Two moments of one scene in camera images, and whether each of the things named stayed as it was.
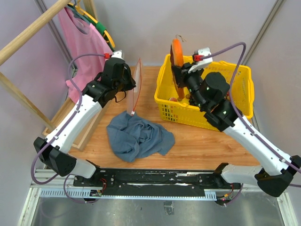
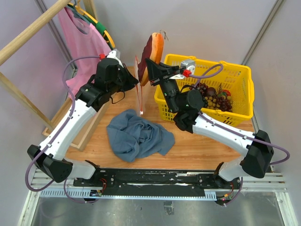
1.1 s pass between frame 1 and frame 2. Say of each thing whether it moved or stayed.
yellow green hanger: stayed
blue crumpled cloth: stayed
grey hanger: stayed
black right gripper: moved
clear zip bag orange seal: moved
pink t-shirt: stayed
